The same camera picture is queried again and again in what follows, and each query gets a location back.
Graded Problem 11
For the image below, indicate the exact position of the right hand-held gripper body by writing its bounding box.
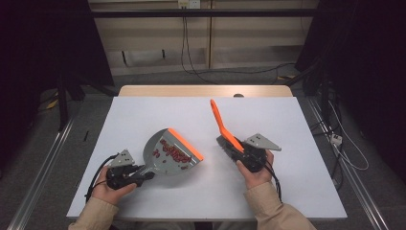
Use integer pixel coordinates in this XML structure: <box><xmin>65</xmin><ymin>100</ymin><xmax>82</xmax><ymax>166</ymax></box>
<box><xmin>233</xmin><ymin>132</ymin><xmax>282</xmax><ymax>173</ymax></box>

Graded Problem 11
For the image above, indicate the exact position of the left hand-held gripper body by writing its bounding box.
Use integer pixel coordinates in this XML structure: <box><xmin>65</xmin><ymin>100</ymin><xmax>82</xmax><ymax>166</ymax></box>
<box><xmin>105</xmin><ymin>149</ymin><xmax>145</xmax><ymax>190</ymax></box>

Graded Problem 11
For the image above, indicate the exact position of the grey dustpan with orange edge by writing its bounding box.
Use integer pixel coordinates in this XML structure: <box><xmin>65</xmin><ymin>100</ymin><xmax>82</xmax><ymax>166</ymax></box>
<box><xmin>140</xmin><ymin>127</ymin><xmax>205</xmax><ymax>180</ymax></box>

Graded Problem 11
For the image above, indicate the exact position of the group of red beans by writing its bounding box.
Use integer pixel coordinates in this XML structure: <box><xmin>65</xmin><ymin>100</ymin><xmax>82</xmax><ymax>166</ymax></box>
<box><xmin>152</xmin><ymin>137</ymin><xmax>192</xmax><ymax>171</ymax></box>

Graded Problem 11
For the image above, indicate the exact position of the orange brush with grey bristles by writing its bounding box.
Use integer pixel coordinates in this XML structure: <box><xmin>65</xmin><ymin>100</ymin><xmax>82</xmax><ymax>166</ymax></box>
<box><xmin>210</xmin><ymin>99</ymin><xmax>246</xmax><ymax>161</ymax></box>

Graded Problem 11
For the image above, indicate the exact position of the person's right hand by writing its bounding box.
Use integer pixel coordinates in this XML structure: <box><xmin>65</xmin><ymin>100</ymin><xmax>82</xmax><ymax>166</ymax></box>
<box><xmin>237</xmin><ymin>149</ymin><xmax>275</xmax><ymax>190</ymax></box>

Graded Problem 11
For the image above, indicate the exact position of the person's left hand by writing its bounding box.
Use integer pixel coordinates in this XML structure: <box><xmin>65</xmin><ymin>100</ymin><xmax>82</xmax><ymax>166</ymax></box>
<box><xmin>91</xmin><ymin>166</ymin><xmax>138</xmax><ymax>205</ymax></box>

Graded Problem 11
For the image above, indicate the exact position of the wooden table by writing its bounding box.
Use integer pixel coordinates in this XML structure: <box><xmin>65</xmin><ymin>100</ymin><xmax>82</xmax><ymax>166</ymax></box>
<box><xmin>118</xmin><ymin>84</ymin><xmax>294</xmax><ymax>98</ymax></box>

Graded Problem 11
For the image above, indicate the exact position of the black metal stand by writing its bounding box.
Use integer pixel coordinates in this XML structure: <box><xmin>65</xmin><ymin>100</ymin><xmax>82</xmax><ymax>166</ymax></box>
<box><xmin>56</xmin><ymin>72</ymin><xmax>70</xmax><ymax>132</ymax></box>

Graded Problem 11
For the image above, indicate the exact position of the white power strip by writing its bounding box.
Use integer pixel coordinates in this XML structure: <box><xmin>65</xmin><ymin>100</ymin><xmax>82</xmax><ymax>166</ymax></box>
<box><xmin>329</xmin><ymin>133</ymin><xmax>344</xmax><ymax>147</ymax></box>

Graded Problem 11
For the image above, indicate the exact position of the black curtain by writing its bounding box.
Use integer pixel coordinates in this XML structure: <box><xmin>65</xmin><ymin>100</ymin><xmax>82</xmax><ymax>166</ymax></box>
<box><xmin>0</xmin><ymin>0</ymin><xmax>115</xmax><ymax>167</ymax></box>
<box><xmin>295</xmin><ymin>0</ymin><xmax>406</xmax><ymax>175</ymax></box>

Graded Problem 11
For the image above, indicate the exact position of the long desk with dark edge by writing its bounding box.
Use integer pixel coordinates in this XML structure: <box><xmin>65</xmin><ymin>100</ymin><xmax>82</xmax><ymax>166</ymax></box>
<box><xmin>90</xmin><ymin>9</ymin><xmax>320</xmax><ymax>18</ymax></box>

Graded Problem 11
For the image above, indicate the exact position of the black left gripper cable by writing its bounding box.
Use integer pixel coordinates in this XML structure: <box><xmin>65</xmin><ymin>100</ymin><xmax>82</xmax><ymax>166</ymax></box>
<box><xmin>84</xmin><ymin>153</ymin><xmax>120</xmax><ymax>203</ymax></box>

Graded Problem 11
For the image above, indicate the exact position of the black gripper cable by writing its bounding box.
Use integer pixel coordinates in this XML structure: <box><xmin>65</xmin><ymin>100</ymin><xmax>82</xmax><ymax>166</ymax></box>
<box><xmin>263</xmin><ymin>158</ymin><xmax>283</xmax><ymax>203</ymax></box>
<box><xmin>84</xmin><ymin>153</ymin><xmax>120</xmax><ymax>203</ymax></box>

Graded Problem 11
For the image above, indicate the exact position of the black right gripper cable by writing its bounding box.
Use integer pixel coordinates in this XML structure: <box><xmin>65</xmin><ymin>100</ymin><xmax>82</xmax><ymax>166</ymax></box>
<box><xmin>263</xmin><ymin>158</ymin><xmax>283</xmax><ymax>203</ymax></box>

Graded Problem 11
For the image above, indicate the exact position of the black wall cable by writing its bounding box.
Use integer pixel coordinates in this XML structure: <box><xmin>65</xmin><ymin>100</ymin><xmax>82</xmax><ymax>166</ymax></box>
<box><xmin>183</xmin><ymin>8</ymin><xmax>296</xmax><ymax>77</ymax></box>
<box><xmin>180</xmin><ymin>8</ymin><xmax>218</xmax><ymax>85</ymax></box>

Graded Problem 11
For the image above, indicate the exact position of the metal floor rail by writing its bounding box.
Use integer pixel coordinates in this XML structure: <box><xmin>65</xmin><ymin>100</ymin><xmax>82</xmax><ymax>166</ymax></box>
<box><xmin>306</xmin><ymin>97</ymin><xmax>390</xmax><ymax>230</ymax></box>
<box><xmin>7</xmin><ymin>117</ymin><xmax>77</xmax><ymax>230</ymax></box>

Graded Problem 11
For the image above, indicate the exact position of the white floor cable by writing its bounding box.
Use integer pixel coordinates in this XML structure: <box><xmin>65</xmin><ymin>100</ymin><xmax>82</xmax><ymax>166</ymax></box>
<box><xmin>327</xmin><ymin>100</ymin><xmax>370</xmax><ymax>172</ymax></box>

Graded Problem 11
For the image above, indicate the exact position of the white wall socket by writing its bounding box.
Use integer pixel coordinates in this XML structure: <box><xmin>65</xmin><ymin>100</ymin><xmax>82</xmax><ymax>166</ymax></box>
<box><xmin>177</xmin><ymin>0</ymin><xmax>201</xmax><ymax>10</ymax></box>

